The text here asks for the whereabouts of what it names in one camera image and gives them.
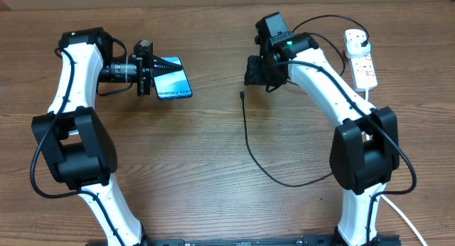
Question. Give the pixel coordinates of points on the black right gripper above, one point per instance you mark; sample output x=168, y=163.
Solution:
x=256, y=79

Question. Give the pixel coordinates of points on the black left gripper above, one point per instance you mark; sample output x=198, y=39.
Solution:
x=147, y=69

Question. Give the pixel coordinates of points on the blue Galaxy smartphone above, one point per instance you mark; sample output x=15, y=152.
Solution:
x=171, y=85

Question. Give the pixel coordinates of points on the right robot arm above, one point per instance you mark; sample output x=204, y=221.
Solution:
x=364, y=151

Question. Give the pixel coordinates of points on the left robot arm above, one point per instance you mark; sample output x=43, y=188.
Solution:
x=75, y=155

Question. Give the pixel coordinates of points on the white power strip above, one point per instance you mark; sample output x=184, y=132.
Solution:
x=361, y=69

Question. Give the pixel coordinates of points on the white wall charger plug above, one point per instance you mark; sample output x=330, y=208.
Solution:
x=354, y=49

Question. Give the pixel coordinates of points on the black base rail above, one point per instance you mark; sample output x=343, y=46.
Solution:
x=312, y=240

